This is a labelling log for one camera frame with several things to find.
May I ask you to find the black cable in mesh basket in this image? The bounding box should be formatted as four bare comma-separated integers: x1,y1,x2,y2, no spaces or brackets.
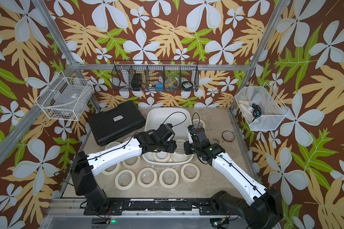
251,103,263,122

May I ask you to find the white wire basket left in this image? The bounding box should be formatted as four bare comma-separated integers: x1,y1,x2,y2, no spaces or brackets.
35,72,94,121

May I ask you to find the black plastic tool case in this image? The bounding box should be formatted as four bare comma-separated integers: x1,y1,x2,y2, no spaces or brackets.
88,101,146,146

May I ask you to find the black box in basket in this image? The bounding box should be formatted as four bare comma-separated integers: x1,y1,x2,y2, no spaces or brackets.
131,73,143,91

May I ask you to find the white plastic storage tray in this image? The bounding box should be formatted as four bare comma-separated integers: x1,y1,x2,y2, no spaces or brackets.
142,107,194,167

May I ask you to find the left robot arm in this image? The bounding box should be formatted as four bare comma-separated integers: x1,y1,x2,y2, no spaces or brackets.
70,124,177,214

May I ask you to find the blue box in basket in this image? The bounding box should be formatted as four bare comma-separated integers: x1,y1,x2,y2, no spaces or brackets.
155,83,164,92

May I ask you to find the black square item in basket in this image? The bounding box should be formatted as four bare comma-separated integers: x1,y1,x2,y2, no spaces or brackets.
181,81,194,91

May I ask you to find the thin tape ring on table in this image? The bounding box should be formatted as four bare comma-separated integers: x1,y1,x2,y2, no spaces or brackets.
222,130,236,143

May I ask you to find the white mesh basket right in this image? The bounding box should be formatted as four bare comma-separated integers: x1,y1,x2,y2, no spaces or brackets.
235,83,290,131

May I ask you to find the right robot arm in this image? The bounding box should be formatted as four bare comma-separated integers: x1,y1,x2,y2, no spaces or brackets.
184,125,283,229

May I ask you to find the clear round container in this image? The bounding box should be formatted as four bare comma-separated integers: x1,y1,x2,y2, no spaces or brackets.
164,76,179,91

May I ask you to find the black wire basket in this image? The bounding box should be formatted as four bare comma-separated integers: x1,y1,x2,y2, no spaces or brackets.
110,60,199,92

